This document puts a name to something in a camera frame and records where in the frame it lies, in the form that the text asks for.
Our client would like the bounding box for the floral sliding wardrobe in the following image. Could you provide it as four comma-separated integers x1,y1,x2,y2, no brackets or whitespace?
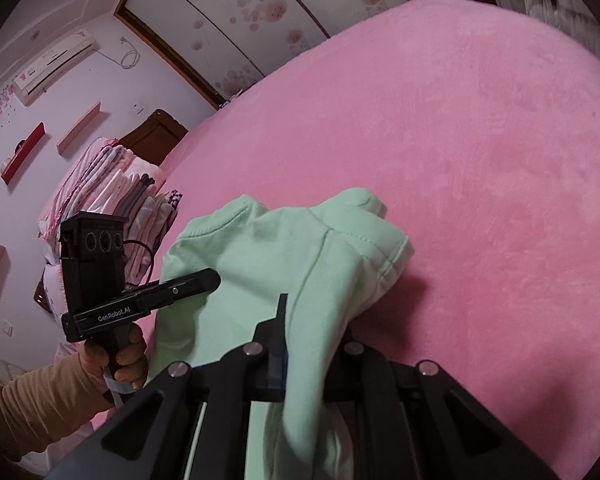
114,0,407,107

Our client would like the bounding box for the stack of folded clothes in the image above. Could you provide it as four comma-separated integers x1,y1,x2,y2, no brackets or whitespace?
116,174,183,285

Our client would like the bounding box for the pink wall shelf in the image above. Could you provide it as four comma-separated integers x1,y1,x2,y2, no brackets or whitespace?
56,101,102,155

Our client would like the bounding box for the dark wooden headboard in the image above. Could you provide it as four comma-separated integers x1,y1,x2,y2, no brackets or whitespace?
119,110,187,166

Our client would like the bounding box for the white wall air conditioner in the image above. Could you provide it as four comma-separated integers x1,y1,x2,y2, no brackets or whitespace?
12,28,95,106

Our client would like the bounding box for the black cable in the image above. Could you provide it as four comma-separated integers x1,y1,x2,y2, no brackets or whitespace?
122,237,157,291

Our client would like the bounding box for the folded pink quilts pile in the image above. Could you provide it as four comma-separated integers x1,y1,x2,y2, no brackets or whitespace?
38,138,166,318

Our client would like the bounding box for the red wall shelf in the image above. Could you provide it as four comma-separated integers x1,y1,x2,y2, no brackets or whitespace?
1,122,46,184

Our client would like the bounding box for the left forearm tan sleeve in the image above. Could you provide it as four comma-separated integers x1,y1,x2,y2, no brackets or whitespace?
0,354,114,462

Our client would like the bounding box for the pink bed blanket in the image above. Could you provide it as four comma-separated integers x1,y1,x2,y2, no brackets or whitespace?
152,0,600,479

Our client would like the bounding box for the person's left hand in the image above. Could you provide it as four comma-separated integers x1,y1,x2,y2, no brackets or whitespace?
78,324,150,403

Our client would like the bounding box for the light green t-shirt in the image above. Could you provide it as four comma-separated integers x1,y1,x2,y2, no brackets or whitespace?
144,186,415,480

